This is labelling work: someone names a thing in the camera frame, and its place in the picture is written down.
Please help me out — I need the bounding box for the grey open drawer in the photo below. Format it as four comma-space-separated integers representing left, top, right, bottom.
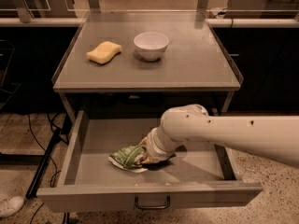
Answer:
37, 110, 263, 212

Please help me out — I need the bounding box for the dark metal drawer handle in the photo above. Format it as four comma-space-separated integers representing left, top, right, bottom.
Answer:
135, 196, 171, 211

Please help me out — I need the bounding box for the white ceramic bowl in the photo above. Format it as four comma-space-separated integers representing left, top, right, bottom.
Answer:
134, 32, 169, 61

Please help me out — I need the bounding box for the grey cabinet counter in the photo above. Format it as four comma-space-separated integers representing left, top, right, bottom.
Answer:
53, 11, 243, 119

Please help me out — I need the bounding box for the white sneaker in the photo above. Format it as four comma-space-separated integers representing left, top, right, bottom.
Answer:
0, 196, 24, 217

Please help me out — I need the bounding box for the black floor cable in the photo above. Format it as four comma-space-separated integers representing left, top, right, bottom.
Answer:
27, 111, 70, 191

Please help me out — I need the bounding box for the green jalapeno chip bag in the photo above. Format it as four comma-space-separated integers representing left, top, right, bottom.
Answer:
108, 146, 147, 173

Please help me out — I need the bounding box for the yellow sponge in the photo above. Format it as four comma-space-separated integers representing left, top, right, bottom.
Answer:
86, 41, 122, 64

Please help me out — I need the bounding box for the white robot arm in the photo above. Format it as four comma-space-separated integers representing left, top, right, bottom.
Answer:
140, 105, 299, 167

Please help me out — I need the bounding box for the black pole on floor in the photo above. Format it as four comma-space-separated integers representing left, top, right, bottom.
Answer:
25, 128, 62, 200

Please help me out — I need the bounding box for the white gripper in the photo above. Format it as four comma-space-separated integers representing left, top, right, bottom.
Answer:
139, 127, 184, 164

